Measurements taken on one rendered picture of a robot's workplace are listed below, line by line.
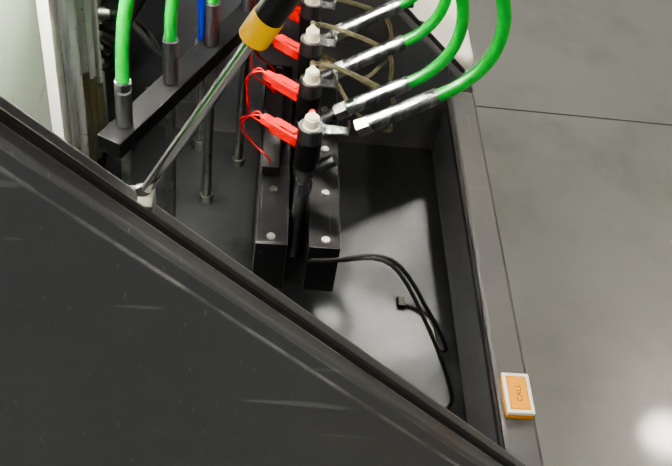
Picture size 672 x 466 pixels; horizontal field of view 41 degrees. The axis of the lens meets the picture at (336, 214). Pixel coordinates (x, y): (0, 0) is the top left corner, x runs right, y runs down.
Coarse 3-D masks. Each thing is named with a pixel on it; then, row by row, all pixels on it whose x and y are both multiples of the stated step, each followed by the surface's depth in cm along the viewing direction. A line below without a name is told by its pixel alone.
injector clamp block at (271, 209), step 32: (288, 160) 115; (256, 192) 128; (288, 192) 111; (320, 192) 112; (256, 224) 107; (288, 224) 120; (320, 224) 108; (256, 256) 106; (320, 256) 106; (320, 288) 111
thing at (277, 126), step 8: (264, 120) 102; (272, 120) 102; (280, 120) 102; (272, 128) 102; (280, 128) 101; (288, 128) 101; (296, 128) 101; (280, 136) 101; (288, 136) 101; (296, 136) 100
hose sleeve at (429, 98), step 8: (416, 96) 96; (424, 96) 95; (432, 96) 95; (400, 104) 96; (408, 104) 96; (416, 104) 96; (424, 104) 95; (432, 104) 95; (376, 112) 97; (384, 112) 97; (392, 112) 96; (400, 112) 96; (408, 112) 96; (416, 112) 96; (368, 120) 98; (376, 120) 97; (384, 120) 97; (392, 120) 97; (376, 128) 98
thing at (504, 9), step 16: (128, 0) 86; (496, 0) 87; (128, 16) 88; (128, 32) 89; (496, 32) 90; (128, 48) 91; (496, 48) 91; (128, 64) 92; (480, 64) 92; (128, 80) 93; (464, 80) 94; (448, 96) 95
